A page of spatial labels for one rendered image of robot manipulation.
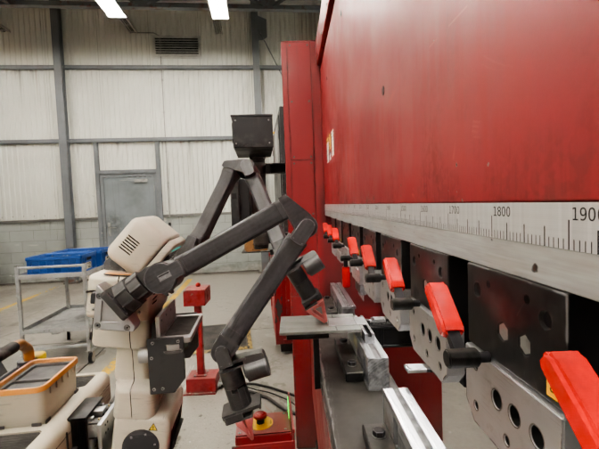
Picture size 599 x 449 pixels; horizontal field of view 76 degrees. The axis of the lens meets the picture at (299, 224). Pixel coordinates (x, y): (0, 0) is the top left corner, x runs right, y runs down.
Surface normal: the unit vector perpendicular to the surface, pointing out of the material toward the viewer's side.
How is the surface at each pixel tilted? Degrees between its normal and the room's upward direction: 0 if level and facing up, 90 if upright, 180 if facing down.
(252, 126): 90
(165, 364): 90
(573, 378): 39
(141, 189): 90
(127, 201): 90
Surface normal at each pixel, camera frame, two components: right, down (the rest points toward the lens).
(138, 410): 0.11, 0.05
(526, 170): -1.00, 0.04
